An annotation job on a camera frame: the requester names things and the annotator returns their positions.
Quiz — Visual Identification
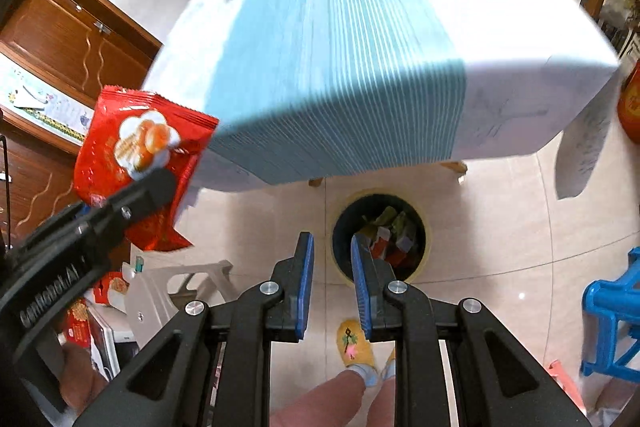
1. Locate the red snack wrapper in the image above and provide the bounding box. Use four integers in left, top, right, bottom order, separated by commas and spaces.
74, 86, 218, 253

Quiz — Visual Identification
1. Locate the round black trash bin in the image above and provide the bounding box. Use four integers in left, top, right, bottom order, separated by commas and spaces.
328, 190, 432, 285

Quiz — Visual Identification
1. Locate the person's left hand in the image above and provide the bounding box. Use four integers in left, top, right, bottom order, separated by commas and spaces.
60, 343, 107, 414

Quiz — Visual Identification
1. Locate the grey plastic stool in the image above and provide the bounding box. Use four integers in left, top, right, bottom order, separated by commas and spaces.
125, 260, 240, 348

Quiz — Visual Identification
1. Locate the left yellow slipper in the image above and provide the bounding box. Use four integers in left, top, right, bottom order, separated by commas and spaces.
336, 319, 376, 369

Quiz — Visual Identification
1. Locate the brown wooden door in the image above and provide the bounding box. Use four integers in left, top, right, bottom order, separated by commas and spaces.
1, 0, 162, 107

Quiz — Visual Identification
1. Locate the tree-print tablecloth with teal stripe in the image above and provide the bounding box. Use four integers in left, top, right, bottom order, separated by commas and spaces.
144, 0, 618, 198

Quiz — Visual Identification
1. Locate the pink plastic stool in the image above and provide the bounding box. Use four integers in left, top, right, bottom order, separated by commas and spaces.
547, 360, 587, 415

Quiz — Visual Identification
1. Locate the blue plastic stool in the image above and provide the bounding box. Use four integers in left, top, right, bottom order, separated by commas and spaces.
580, 247, 639, 384

